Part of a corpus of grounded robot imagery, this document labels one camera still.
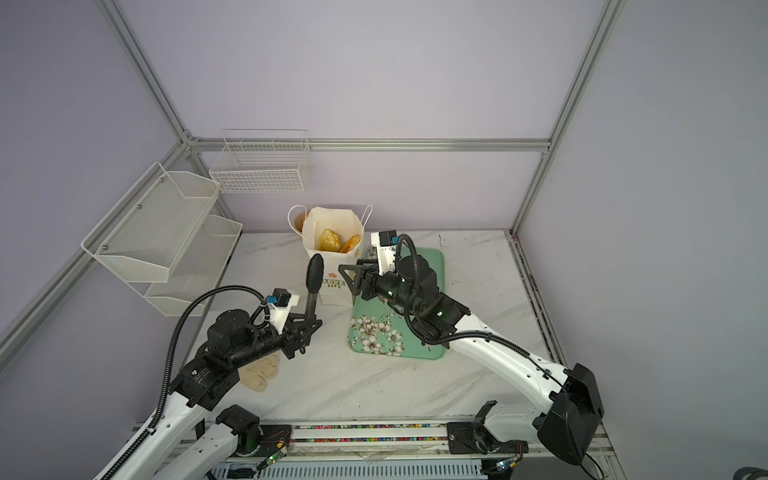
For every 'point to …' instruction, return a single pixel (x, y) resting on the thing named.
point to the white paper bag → (337, 236)
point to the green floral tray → (378, 328)
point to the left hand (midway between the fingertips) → (315, 322)
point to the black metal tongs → (314, 282)
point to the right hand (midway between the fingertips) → (345, 265)
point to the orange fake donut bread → (351, 244)
